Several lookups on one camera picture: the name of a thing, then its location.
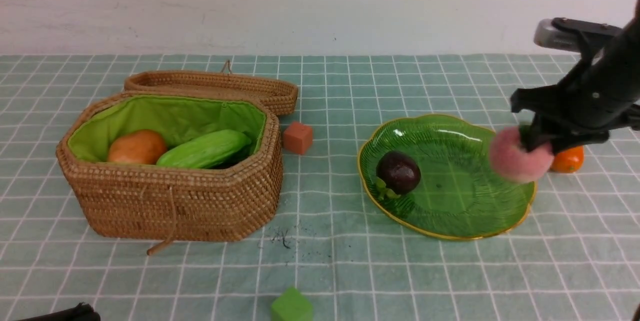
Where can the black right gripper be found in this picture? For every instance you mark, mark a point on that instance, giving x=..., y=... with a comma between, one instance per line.
x=599, y=94

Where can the pink peach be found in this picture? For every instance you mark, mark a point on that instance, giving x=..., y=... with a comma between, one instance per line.
x=509, y=159

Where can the orange mango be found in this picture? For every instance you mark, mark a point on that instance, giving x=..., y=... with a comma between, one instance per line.
x=568, y=161

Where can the purple mangosteen green cap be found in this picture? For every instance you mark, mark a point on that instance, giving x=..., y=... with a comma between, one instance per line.
x=396, y=174

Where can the green bitter gourd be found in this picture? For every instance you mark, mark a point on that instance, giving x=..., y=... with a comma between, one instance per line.
x=206, y=151

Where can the brown potato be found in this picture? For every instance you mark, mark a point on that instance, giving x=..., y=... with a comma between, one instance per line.
x=142, y=147

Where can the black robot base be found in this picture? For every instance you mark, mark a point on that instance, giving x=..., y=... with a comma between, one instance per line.
x=81, y=312

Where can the green leaf-shaped glass plate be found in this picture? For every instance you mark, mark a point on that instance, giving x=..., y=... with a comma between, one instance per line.
x=459, y=197

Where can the teal checkered tablecloth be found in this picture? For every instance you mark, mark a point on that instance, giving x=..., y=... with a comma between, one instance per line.
x=575, y=258

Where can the orange foam cube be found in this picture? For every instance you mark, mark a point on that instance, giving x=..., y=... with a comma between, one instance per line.
x=297, y=138

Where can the woven wicker basket lid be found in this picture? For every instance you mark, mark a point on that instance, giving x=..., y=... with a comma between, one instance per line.
x=278, y=96

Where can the green foam cube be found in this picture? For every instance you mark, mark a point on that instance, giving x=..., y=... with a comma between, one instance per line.
x=291, y=305

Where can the wooden basket toggle clasp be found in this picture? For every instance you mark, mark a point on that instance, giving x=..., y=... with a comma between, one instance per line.
x=160, y=247

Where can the woven wicker basket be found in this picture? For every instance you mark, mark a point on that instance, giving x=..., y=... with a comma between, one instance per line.
x=222, y=203

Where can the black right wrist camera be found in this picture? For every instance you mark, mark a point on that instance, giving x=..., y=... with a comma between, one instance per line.
x=571, y=35

